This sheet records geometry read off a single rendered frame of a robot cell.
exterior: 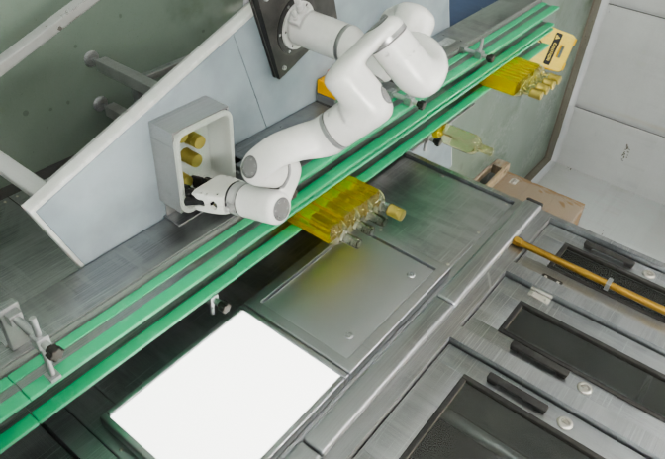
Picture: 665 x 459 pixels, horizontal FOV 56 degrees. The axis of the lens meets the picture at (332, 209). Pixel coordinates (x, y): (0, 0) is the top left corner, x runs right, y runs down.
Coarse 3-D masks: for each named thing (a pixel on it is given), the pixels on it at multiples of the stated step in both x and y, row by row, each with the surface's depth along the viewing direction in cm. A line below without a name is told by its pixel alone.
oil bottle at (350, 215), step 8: (320, 200) 171; (328, 200) 171; (336, 200) 171; (328, 208) 169; (336, 208) 169; (344, 208) 169; (352, 208) 169; (336, 216) 168; (344, 216) 166; (352, 216) 167; (360, 216) 169; (352, 224) 167
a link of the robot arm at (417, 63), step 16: (416, 32) 130; (384, 48) 119; (400, 48) 118; (416, 48) 120; (432, 48) 126; (384, 64) 121; (400, 64) 120; (416, 64) 120; (432, 64) 121; (400, 80) 122; (416, 80) 121; (432, 80) 121; (416, 96) 124
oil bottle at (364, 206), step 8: (336, 184) 178; (328, 192) 175; (336, 192) 175; (344, 192) 175; (352, 192) 175; (344, 200) 172; (352, 200) 172; (360, 200) 173; (368, 200) 173; (360, 208) 170; (368, 208) 171
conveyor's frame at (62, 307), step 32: (512, 0) 267; (448, 32) 236; (480, 32) 238; (160, 224) 155; (192, 224) 156; (224, 224) 157; (128, 256) 146; (160, 256) 146; (64, 288) 137; (96, 288) 137; (128, 288) 139; (64, 320) 130; (0, 352) 123; (32, 352) 124
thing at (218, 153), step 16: (224, 112) 146; (192, 128) 139; (208, 128) 154; (224, 128) 151; (176, 144) 138; (208, 144) 157; (224, 144) 154; (176, 160) 140; (208, 160) 159; (224, 160) 157; (208, 176) 160; (192, 208) 151
